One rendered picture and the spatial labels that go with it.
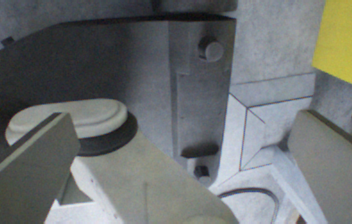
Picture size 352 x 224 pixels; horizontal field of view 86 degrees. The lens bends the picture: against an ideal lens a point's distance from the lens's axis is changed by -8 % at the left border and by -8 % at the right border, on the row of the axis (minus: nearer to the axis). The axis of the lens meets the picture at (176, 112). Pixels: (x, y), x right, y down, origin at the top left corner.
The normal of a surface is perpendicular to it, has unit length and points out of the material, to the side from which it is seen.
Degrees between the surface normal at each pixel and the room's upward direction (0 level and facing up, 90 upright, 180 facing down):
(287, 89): 11
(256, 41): 0
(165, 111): 0
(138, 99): 0
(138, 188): 90
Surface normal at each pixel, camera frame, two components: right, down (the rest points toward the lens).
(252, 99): 0.17, 0.33
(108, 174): -0.02, -0.86
